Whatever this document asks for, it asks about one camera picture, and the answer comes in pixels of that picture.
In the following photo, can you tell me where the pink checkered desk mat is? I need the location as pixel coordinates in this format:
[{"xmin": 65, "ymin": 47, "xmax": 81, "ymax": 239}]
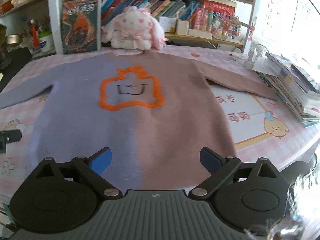
[{"xmin": 1, "ymin": 46, "xmax": 319, "ymax": 200}]

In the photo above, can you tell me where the purple and pink sweater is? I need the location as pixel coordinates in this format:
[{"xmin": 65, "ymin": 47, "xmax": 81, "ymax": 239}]
[{"xmin": 1, "ymin": 51, "xmax": 276, "ymax": 191}]

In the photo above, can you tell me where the white calendar card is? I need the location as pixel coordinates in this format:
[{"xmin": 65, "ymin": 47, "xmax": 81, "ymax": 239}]
[{"xmin": 159, "ymin": 16, "xmax": 177, "ymax": 33}]

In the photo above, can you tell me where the row of shelf books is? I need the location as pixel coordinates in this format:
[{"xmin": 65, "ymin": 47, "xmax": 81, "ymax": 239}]
[{"xmin": 101, "ymin": 0, "xmax": 200, "ymax": 25}]

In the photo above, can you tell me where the colourful bottle row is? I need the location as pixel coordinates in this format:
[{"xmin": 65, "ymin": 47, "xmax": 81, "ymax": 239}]
[{"xmin": 190, "ymin": 8, "xmax": 241, "ymax": 38}]

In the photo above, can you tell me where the Harry Potter book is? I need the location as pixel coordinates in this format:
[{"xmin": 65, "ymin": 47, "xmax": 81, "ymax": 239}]
[{"xmin": 61, "ymin": 0, "xmax": 102, "ymax": 54}]

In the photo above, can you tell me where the metal bowl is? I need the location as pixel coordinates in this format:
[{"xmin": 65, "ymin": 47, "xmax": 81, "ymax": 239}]
[{"xmin": 5, "ymin": 34, "xmax": 23, "ymax": 47}]

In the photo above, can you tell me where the white green lidded jar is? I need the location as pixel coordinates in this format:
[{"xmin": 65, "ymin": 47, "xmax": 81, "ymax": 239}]
[{"xmin": 37, "ymin": 31, "xmax": 54, "ymax": 53}]

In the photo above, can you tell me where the white charger plug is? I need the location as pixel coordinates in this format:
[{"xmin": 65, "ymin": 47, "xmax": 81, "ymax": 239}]
[{"xmin": 244, "ymin": 43, "xmax": 268, "ymax": 70}]

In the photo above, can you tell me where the stack of books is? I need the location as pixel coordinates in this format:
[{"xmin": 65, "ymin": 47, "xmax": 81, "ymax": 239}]
[{"xmin": 253, "ymin": 52, "xmax": 319, "ymax": 128}]

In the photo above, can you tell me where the red tassel ornament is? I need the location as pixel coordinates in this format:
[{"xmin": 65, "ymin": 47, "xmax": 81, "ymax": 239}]
[{"xmin": 30, "ymin": 19, "xmax": 39, "ymax": 48}]

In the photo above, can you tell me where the red box on shelf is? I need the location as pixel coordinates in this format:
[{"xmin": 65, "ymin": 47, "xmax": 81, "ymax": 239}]
[{"xmin": 202, "ymin": 0, "xmax": 235, "ymax": 15}]

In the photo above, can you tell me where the pink white plush bunny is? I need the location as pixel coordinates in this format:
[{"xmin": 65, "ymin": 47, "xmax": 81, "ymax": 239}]
[{"xmin": 101, "ymin": 6, "xmax": 167, "ymax": 50}]

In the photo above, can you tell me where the white usb adapter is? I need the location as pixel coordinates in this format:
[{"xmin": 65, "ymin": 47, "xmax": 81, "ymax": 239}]
[{"xmin": 230, "ymin": 53, "xmax": 240, "ymax": 61}]

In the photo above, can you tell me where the white flat box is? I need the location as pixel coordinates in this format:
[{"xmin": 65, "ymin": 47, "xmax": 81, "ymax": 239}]
[{"xmin": 188, "ymin": 29, "xmax": 212, "ymax": 40}]

